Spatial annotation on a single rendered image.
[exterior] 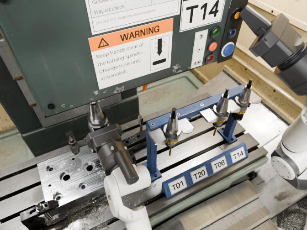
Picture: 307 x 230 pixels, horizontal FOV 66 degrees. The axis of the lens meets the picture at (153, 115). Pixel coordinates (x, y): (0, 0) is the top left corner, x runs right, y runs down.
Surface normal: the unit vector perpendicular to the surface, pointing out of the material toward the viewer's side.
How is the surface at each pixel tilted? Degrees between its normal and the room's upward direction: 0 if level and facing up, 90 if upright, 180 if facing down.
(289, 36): 30
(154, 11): 90
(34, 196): 0
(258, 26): 90
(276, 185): 24
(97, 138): 0
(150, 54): 90
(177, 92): 0
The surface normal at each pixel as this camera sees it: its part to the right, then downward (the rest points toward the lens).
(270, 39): -0.08, 0.15
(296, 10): -0.88, 0.34
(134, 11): 0.47, 0.65
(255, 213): 0.12, -0.72
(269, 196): -0.36, -0.49
